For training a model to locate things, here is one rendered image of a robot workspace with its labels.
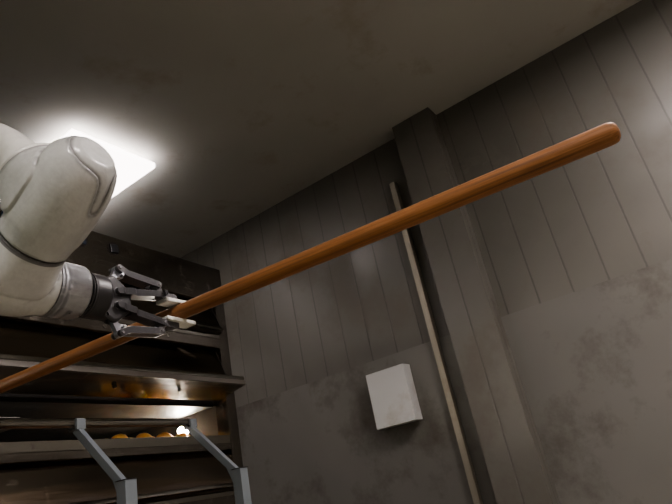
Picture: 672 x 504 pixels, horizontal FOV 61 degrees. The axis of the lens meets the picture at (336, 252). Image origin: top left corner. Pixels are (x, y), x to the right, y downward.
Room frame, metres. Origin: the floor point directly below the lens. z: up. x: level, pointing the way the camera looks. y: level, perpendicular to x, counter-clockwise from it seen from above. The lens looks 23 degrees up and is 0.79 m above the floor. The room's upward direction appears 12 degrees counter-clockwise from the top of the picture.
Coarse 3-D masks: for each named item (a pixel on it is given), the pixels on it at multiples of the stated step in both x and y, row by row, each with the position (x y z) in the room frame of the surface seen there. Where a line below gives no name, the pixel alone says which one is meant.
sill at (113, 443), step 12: (0, 444) 1.93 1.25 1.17; (12, 444) 1.97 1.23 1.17; (24, 444) 2.00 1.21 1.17; (36, 444) 2.04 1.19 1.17; (48, 444) 2.08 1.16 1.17; (60, 444) 2.12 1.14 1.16; (72, 444) 2.17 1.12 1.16; (108, 444) 2.31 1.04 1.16; (120, 444) 2.36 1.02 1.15; (132, 444) 2.41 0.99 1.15; (144, 444) 2.46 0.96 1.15; (156, 444) 2.52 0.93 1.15; (168, 444) 2.58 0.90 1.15; (180, 444) 2.64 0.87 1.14; (192, 444) 2.71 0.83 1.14
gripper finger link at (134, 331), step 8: (128, 328) 0.90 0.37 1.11; (136, 328) 0.92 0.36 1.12; (144, 328) 0.93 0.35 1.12; (152, 328) 0.95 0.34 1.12; (160, 328) 0.97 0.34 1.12; (112, 336) 0.90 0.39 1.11; (120, 336) 0.90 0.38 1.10; (128, 336) 0.93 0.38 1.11; (136, 336) 0.94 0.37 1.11; (144, 336) 0.96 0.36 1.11; (152, 336) 0.97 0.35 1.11
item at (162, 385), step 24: (0, 360) 1.78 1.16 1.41; (24, 384) 1.97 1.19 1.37; (48, 384) 2.04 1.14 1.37; (72, 384) 2.12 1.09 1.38; (96, 384) 2.20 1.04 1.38; (120, 384) 2.29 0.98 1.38; (144, 384) 2.38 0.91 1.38; (168, 384) 2.48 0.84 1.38; (192, 384) 2.59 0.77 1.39; (216, 384) 2.70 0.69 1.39; (240, 384) 2.83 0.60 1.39
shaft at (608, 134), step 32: (608, 128) 0.63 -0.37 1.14; (544, 160) 0.67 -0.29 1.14; (448, 192) 0.73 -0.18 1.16; (480, 192) 0.72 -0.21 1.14; (384, 224) 0.78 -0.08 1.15; (416, 224) 0.78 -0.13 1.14; (320, 256) 0.85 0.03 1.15; (224, 288) 0.94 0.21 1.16; (256, 288) 0.92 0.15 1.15; (96, 352) 1.13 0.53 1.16; (0, 384) 1.28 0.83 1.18
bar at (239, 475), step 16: (80, 432) 1.77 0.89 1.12; (192, 432) 2.20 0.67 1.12; (96, 448) 1.74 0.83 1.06; (208, 448) 2.16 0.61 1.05; (112, 464) 1.72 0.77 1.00; (224, 464) 2.13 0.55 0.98; (112, 480) 1.70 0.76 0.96; (128, 480) 1.67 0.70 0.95; (240, 480) 2.09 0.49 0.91; (128, 496) 1.67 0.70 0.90; (240, 496) 2.09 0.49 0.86
